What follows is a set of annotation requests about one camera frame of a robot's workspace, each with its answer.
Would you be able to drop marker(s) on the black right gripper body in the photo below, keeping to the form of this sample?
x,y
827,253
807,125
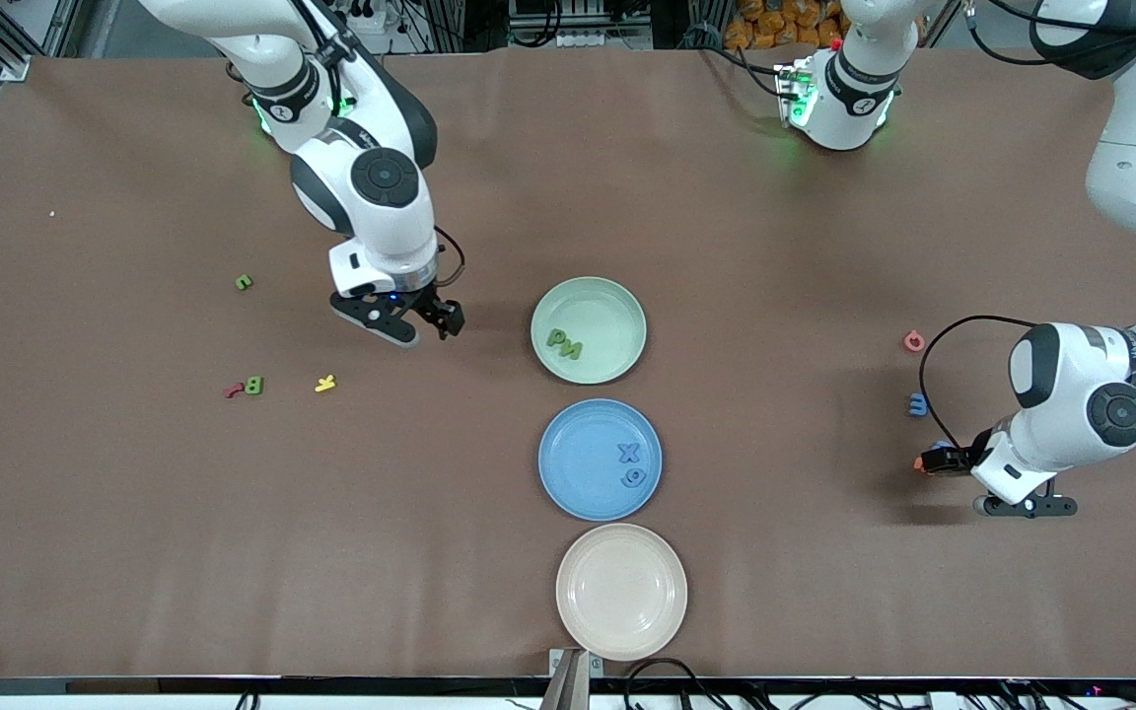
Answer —
x,y
430,309

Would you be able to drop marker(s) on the green foam letter P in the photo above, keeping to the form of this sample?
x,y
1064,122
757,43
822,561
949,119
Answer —
x,y
557,337

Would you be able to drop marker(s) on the green foam letter N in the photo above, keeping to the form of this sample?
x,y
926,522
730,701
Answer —
x,y
574,348

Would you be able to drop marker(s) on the blue foam letter X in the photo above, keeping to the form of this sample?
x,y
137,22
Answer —
x,y
630,454

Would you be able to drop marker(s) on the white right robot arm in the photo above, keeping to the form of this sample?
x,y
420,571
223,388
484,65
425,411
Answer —
x,y
386,217

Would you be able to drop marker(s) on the blue foam letter M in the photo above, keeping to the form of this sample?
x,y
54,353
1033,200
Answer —
x,y
916,404

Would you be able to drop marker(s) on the red foam letter G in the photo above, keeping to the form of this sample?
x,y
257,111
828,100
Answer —
x,y
913,341

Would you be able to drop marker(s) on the light green plate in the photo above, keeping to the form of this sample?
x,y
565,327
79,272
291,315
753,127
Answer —
x,y
603,316

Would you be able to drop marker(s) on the green foam letter B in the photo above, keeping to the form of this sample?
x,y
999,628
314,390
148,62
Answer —
x,y
253,385

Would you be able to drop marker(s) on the blue plate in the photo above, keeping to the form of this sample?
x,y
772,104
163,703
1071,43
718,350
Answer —
x,y
583,459

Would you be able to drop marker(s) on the white power strip with plugs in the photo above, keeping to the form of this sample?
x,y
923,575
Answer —
x,y
361,15

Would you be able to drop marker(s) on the white socket strip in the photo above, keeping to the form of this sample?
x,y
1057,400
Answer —
x,y
588,41

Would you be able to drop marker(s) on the beige plate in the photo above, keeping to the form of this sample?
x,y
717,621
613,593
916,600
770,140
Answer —
x,y
621,592

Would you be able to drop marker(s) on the pile of orange objects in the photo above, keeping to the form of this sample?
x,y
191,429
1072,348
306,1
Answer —
x,y
775,25

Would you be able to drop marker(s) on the metal bracket at table edge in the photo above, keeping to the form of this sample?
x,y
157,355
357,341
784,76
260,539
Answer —
x,y
568,680

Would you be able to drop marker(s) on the aluminium frame profile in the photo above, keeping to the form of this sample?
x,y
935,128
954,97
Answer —
x,y
14,67

